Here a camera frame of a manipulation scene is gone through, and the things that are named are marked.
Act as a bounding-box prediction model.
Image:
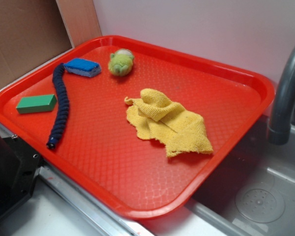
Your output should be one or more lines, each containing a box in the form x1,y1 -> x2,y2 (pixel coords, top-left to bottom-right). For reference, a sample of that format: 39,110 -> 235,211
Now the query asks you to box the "green rectangular block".
16,94 -> 57,114

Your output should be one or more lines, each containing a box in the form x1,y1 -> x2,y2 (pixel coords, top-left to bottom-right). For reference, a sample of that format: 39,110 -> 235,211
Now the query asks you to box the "yellow knitted cloth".
124,88 -> 213,158

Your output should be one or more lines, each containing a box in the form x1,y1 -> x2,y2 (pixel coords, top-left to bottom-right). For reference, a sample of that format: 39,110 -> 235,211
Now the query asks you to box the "red plastic tray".
0,36 -> 274,219

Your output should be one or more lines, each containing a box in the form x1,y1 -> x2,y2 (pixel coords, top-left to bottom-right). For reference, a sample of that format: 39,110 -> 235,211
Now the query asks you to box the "green plush toy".
108,49 -> 135,77

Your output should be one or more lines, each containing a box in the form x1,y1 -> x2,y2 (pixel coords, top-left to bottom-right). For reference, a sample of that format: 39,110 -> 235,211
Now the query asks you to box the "blue sponge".
64,58 -> 102,78

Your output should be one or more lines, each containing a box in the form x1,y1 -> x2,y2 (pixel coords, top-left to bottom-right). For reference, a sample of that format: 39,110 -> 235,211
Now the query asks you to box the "light wooden board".
56,0 -> 102,48

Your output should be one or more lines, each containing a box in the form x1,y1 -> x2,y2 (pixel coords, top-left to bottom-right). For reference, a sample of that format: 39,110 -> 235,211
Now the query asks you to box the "grey plastic sink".
186,110 -> 295,236

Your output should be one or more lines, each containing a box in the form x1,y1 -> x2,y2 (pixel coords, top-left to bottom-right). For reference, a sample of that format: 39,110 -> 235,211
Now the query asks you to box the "brown cardboard panel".
0,0 -> 71,89

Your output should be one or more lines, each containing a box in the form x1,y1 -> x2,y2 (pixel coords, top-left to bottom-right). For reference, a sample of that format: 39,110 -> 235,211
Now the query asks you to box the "grey toy faucet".
266,47 -> 295,145

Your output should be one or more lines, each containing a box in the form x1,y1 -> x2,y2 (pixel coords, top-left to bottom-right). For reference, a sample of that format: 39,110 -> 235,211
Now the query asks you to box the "dark blue braided rope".
46,62 -> 70,150

